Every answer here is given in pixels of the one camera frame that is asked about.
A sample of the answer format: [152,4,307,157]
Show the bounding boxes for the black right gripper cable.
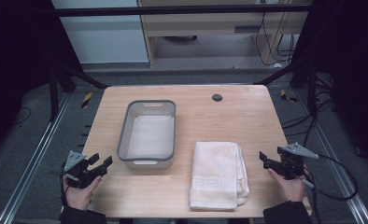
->
[301,153,360,224]

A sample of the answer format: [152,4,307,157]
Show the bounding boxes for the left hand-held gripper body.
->
[62,150,108,189]

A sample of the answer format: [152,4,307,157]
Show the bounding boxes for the thin black floor cable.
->
[13,106,33,126]

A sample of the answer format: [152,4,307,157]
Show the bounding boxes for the white towel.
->
[188,141,251,211]

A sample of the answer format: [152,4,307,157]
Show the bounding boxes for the dark curtain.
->
[0,0,83,157]
[292,0,368,175]

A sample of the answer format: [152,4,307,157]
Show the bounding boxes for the person's right hand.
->
[266,167,308,203]

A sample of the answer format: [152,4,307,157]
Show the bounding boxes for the light wooden desk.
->
[136,0,315,67]

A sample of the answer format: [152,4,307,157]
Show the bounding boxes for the yellow black striped tape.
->
[80,91,93,109]
[279,89,299,104]

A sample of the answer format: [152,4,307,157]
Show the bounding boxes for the black floor cables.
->
[280,76,339,147]

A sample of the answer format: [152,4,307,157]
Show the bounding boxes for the black metal stand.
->
[254,57,318,119]
[47,60,110,123]

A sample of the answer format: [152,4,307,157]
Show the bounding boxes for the black hanging cables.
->
[254,11,296,67]

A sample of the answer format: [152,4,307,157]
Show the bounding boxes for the grey-rimmed white plastic basin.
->
[116,99,177,171]

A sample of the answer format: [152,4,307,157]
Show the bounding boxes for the black horizontal frame bar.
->
[51,3,313,18]

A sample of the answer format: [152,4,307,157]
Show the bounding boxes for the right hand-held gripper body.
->
[276,142,320,181]

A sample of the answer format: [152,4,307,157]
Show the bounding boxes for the silver metal floor rail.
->
[294,89,368,224]
[0,92,73,224]

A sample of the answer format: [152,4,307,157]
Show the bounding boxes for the white cabinet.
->
[50,0,150,65]

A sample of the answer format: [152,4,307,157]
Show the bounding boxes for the person's left hand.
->
[63,175,104,212]

